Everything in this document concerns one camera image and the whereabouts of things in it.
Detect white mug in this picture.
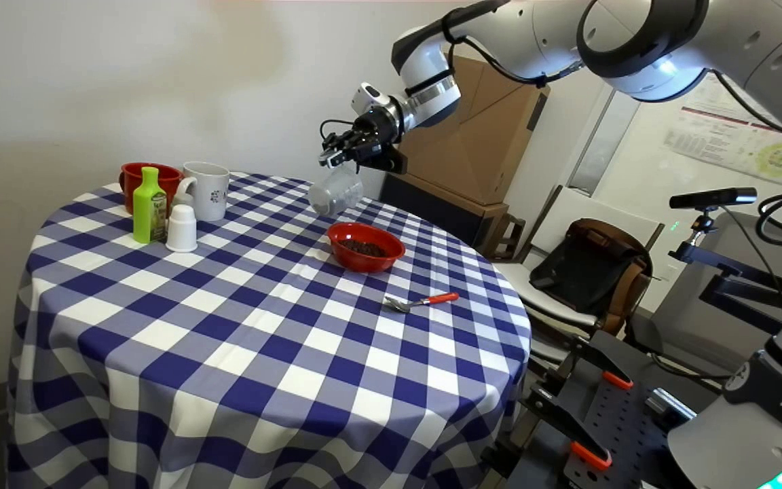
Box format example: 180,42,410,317
176,167,229,222

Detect blue white checkered tablecloth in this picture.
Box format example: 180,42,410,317
7,175,529,489

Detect red bowl with coffee beans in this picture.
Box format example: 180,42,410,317
327,222,406,274

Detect black camera on tripod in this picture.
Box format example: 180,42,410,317
668,187,759,241

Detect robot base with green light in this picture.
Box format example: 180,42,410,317
668,331,782,489

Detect spoon with red handle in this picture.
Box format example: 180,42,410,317
384,292,459,313

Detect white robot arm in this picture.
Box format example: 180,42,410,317
322,0,782,175

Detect red mug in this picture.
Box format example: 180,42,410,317
117,160,187,218

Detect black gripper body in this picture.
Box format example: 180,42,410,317
342,85,406,175

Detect large cardboard box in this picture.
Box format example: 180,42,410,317
402,57,547,203

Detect wall poster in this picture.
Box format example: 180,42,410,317
666,78,782,186

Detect small white plastic cup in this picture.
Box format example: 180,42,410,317
165,203,199,252

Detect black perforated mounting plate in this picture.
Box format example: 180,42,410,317
516,334,715,489

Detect green bottle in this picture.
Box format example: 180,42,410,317
134,167,165,244

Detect black low cabinet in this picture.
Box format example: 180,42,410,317
380,176,525,262

